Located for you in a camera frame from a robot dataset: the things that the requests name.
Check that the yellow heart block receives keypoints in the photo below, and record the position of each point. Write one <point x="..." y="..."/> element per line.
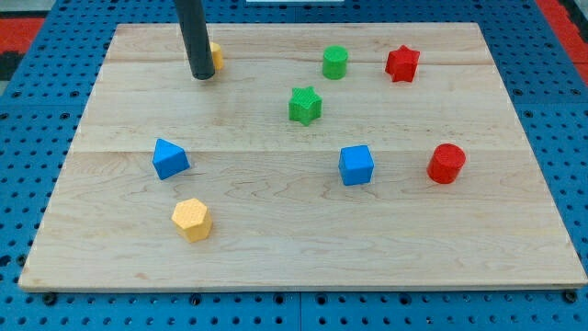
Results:
<point x="217" y="55"/>

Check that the wooden board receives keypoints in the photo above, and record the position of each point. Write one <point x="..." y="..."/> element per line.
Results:
<point x="282" y="218"/>

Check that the green star block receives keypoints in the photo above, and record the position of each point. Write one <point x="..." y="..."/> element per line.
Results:
<point x="305" y="105"/>

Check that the blue cube block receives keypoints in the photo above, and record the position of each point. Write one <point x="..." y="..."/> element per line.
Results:
<point x="356" y="165"/>

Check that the green cylinder block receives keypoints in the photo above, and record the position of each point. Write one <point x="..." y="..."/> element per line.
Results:
<point x="334" y="61"/>

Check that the yellow hexagon block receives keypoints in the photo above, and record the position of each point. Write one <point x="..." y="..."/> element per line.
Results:
<point x="192" y="220"/>

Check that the blue triangle block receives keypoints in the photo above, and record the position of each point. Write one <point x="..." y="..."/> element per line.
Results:
<point x="169" y="159"/>

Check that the red star block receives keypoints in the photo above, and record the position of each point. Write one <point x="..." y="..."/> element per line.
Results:
<point x="402" y="64"/>

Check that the red cylinder block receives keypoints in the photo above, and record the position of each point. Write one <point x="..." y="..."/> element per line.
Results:
<point x="446" y="163"/>

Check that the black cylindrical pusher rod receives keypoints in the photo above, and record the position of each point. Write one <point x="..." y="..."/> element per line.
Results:
<point x="193" y="26"/>

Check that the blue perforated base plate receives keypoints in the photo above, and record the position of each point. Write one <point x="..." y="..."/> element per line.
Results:
<point x="46" y="96"/>

